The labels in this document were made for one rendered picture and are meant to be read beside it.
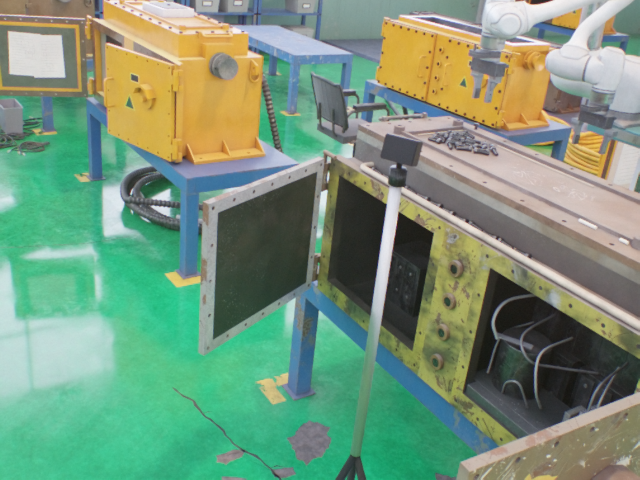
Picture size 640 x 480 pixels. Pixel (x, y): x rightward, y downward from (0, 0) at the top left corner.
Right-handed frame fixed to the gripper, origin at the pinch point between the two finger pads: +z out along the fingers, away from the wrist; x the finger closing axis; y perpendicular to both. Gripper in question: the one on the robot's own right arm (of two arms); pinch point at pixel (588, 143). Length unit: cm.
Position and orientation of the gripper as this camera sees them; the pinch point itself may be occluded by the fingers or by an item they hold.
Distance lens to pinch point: 310.3
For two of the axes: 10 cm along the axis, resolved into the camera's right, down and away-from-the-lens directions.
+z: -0.9, 9.1, 4.2
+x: -5.2, -4.0, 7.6
